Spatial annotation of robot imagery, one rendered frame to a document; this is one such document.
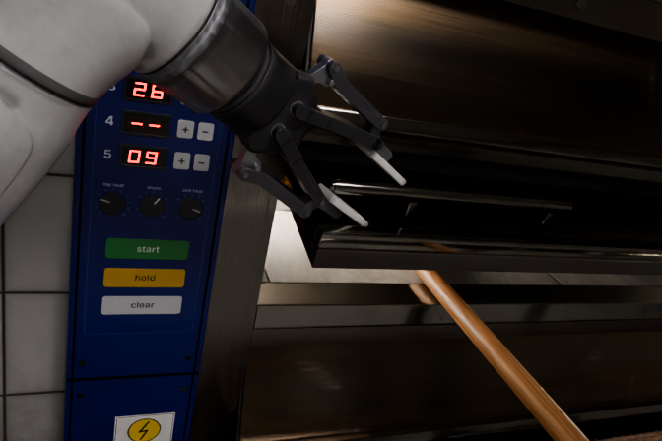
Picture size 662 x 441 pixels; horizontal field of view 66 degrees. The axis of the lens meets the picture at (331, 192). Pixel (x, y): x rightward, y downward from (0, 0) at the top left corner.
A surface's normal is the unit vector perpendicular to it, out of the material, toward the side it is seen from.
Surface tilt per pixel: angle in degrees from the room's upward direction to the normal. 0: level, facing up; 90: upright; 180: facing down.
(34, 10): 94
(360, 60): 70
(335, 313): 90
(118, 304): 90
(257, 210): 90
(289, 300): 0
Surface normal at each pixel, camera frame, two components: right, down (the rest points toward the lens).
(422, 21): 0.36, 0.06
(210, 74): 0.36, 0.63
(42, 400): 0.32, 0.39
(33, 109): 0.69, 0.46
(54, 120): 0.81, 0.52
